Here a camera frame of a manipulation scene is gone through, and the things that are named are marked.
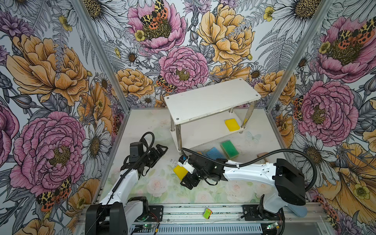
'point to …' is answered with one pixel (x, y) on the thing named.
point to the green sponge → (229, 149)
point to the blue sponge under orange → (201, 153)
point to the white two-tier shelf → (204, 115)
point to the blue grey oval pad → (301, 210)
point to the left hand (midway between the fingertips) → (164, 156)
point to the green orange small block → (207, 213)
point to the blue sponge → (214, 153)
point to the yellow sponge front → (232, 125)
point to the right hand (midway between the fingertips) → (188, 181)
